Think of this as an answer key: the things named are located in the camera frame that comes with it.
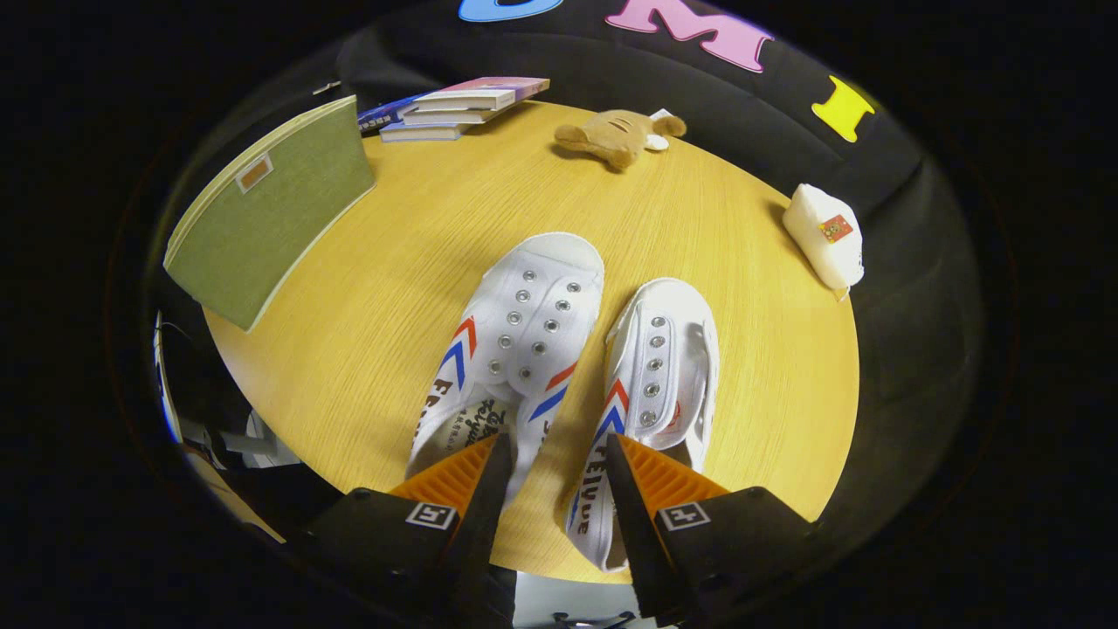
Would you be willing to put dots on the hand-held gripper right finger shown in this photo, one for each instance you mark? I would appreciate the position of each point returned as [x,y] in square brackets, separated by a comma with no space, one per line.
[633,533]

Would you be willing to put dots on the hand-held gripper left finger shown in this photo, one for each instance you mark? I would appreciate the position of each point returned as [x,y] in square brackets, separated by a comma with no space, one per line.
[476,542]

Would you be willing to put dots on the white canvas shoe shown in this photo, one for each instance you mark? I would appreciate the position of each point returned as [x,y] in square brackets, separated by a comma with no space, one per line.
[664,341]
[533,297]

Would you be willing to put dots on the green fabric storage box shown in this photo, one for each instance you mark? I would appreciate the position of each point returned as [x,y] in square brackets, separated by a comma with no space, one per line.
[271,218]

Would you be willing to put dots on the white plush toy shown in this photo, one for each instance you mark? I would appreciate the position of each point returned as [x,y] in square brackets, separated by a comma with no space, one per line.
[821,240]

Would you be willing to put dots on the brown plush toy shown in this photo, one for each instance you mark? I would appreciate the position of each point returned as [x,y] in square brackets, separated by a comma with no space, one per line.
[616,138]

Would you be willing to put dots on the pale blue thin book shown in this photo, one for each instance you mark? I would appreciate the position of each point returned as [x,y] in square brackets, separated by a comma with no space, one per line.
[424,132]

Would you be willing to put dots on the white thin book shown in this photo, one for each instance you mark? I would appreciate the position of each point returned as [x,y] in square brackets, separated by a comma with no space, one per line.
[450,115]

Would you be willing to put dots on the blue cover book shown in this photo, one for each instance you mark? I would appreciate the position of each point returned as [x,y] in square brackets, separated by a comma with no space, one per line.
[389,111]

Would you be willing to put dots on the pink cover book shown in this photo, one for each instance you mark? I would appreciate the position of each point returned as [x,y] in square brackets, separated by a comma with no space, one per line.
[489,90]

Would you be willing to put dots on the silver cloth clip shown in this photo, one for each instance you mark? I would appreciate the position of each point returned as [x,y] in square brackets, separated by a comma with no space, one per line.
[327,87]

